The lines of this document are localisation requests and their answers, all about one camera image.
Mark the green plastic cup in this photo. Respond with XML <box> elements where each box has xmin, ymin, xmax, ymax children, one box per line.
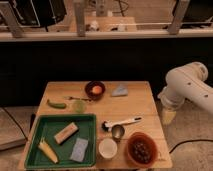
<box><xmin>72</xmin><ymin>100</ymin><xmax>86</xmax><ymax>114</ymax></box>

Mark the wooden block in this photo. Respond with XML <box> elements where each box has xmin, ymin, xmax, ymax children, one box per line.
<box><xmin>54</xmin><ymin>122</ymin><xmax>78</xmax><ymax>144</ymax></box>

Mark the blue sponge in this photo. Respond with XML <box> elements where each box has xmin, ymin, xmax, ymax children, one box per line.
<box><xmin>70</xmin><ymin>138</ymin><xmax>88</xmax><ymax>162</ymax></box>

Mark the black cable on floor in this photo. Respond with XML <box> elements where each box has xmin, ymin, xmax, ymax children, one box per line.
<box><xmin>168</xmin><ymin>138</ymin><xmax>213</xmax><ymax>155</ymax></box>

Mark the white plastic cup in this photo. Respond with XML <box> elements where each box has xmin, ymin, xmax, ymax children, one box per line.
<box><xmin>98</xmin><ymin>138</ymin><xmax>118</xmax><ymax>159</ymax></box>

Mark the metal measuring cup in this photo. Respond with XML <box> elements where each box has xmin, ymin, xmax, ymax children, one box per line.
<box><xmin>112</xmin><ymin>125</ymin><xmax>125</xmax><ymax>140</ymax></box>

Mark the wooden table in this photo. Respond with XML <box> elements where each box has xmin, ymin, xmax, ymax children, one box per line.
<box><xmin>17</xmin><ymin>80</ymin><xmax>174</xmax><ymax>171</ymax></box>

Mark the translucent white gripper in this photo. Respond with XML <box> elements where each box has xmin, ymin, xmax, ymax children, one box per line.
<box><xmin>162</xmin><ymin>103</ymin><xmax>176</xmax><ymax>125</ymax></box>

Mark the white handled spoon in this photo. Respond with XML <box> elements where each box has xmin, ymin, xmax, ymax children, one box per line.
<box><xmin>101</xmin><ymin>117</ymin><xmax>141</xmax><ymax>132</ymax></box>

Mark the yellow corn cob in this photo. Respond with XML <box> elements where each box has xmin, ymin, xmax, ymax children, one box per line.
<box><xmin>38</xmin><ymin>138</ymin><xmax>59</xmax><ymax>163</ymax></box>

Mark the orange apple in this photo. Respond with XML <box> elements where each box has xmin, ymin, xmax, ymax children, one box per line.
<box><xmin>92</xmin><ymin>86</ymin><xmax>102</xmax><ymax>94</ymax></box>

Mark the dark brown bowl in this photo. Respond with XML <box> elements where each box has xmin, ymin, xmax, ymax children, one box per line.
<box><xmin>85</xmin><ymin>81</ymin><xmax>105</xmax><ymax>101</ymax></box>

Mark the light blue cloth piece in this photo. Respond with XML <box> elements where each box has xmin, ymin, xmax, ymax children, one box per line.
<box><xmin>111</xmin><ymin>84</ymin><xmax>128</xmax><ymax>97</ymax></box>

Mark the green plastic tray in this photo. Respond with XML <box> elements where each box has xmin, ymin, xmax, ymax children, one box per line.
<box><xmin>24</xmin><ymin>114</ymin><xmax>96</xmax><ymax>170</ymax></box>

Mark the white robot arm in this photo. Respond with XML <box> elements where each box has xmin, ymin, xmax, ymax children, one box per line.
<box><xmin>158</xmin><ymin>62</ymin><xmax>213</xmax><ymax>125</ymax></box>

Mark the green pepper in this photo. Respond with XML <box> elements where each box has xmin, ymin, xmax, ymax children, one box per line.
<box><xmin>47</xmin><ymin>99</ymin><xmax>67</xmax><ymax>109</ymax></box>

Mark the dark metal fork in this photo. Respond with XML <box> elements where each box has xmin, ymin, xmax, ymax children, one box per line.
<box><xmin>64</xmin><ymin>96</ymin><xmax>92</xmax><ymax>101</ymax></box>

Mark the orange bowl with beans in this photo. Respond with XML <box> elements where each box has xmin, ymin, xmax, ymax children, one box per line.
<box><xmin>125</xmin><ymin>132</ymin><xmax>158</xmax><ymax>168</ymax></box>

